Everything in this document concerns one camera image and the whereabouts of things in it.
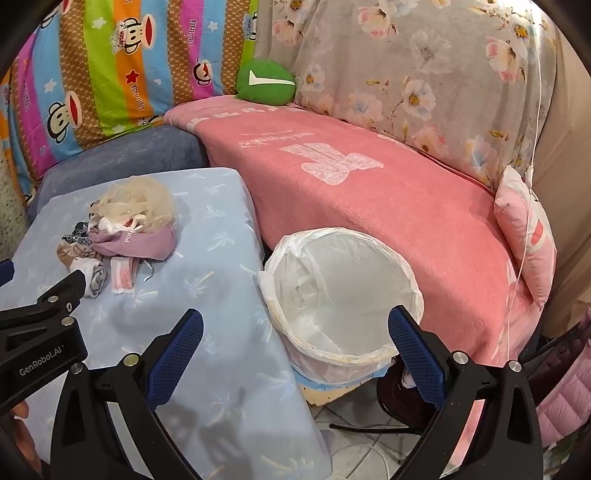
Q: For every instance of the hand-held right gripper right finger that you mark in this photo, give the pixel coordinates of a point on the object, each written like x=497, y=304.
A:
x=415, y=355

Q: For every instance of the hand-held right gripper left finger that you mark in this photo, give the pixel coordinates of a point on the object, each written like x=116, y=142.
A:
x=178, y=355

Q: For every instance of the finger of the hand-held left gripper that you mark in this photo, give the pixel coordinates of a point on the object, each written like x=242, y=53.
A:
x=4, y=273
x=64, y=290

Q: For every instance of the grey white cloth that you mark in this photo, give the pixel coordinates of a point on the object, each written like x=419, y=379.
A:
x=90, y=277

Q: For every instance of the brown cloth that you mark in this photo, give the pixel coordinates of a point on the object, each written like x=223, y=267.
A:
x=71, y=254

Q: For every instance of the black white patterned cloth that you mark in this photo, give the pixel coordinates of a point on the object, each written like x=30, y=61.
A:
x=78, y=233

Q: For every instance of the pink white face mask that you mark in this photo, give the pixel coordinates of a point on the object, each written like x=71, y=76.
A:
x=122, y=277

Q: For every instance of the beige mesh pouf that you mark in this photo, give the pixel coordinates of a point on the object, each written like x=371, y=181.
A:
x=138, y=198

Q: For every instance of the speckled cloth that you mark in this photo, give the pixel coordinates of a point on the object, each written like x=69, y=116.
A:
x=11, y=217

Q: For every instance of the light blue palm print cloth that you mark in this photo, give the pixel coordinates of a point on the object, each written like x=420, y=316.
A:
x=217, y=277

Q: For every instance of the pink blanket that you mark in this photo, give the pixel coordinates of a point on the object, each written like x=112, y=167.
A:
x=369, y=207

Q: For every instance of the pink quilted jacket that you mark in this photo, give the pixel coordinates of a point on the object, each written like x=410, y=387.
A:
x=563, y=401

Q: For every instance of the blue-grey cushion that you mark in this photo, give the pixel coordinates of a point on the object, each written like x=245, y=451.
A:
x=138, y=152

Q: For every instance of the pink pillow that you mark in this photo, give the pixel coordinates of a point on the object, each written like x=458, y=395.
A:
x=526, y=230

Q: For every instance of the colourful cartoon monkey pillow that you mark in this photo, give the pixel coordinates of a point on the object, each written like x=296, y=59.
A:
x=138, y=55

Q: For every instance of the green round cushion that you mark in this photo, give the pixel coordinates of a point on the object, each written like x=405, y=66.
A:
x=265, y=83

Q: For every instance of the grey floral cloth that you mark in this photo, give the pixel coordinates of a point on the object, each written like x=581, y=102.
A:
x=392, y=46

